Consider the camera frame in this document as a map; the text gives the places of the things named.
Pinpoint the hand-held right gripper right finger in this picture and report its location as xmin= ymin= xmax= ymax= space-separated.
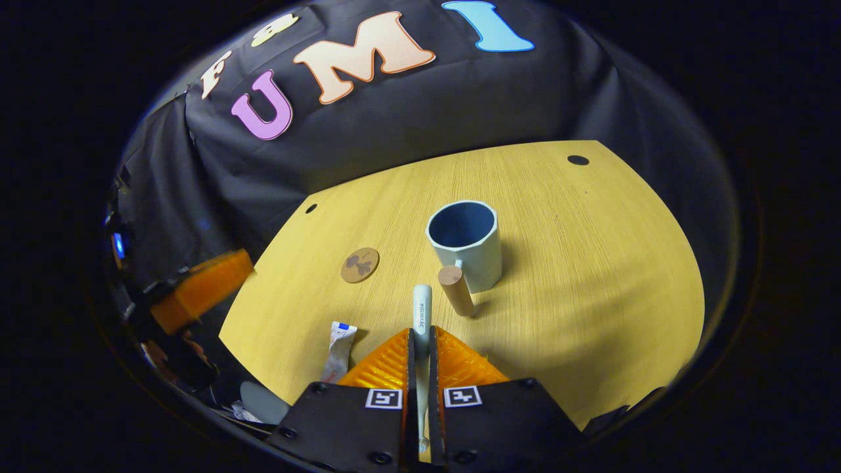
xmin=430 ymin=327 xmax=585 ymax=473

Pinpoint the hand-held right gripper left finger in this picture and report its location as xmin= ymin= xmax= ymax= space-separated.
xmin=266 ymin=328 xmax=419 ymax=473

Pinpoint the white toothpaste tube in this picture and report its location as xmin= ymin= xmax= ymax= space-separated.
xmin=321 ymin=321 xmax=358 ymax=384

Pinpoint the white toothbrush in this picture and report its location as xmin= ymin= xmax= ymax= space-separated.
xmin=413 ymin=284 xmax=434 ymax=454

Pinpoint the round brown coaster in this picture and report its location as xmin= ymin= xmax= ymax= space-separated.
xmin=340 ymin=247 xmax=380 ymax=284

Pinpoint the pale blue cup wooden handle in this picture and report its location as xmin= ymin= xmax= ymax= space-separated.
xmin=426 ymin=200 xmax=503 ymax=317

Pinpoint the wooden desktop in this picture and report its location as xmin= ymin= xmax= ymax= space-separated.
xmin=218 ymin=140 xmax=706 ymax=431

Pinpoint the pale grey rounded object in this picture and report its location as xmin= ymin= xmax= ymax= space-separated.
xmin=240 ymin=381 xmax=290 ymax=425

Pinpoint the black backdrop cloth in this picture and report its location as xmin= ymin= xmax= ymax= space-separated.
xmin=105 ymin=0 xmax=740 ymax=395

